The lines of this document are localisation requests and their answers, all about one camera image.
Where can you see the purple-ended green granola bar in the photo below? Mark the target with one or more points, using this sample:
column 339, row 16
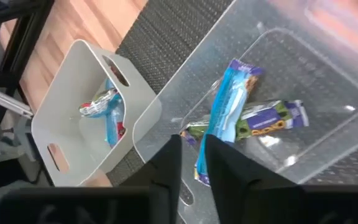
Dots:
column 269, row 119

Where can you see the clear plastic bin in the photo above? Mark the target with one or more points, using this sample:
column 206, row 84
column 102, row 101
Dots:
column 306, row 62

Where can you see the red-ended blue granola bar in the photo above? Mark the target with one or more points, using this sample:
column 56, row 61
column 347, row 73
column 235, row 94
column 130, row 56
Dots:
column 114, row 130
column 99, row 104

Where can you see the purple-ended blue granola bar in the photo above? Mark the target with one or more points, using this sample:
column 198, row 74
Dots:
column 228, row 102

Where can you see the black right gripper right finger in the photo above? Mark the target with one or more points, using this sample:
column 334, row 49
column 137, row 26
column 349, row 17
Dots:
column 275, row 205

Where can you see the translucent white plastic bin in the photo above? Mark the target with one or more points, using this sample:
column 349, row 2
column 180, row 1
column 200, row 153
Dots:
column 70, row 130

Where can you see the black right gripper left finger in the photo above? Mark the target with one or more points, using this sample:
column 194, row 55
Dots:
column 104, row 205

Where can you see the silver aluminium rail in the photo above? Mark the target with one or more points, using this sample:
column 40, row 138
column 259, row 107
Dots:
column 5, row 99

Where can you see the grey woven placemat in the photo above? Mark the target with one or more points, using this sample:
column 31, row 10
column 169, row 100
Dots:
column 166, row 37

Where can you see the black aluminium table frame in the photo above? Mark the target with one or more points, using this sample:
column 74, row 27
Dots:
column 26, row 37

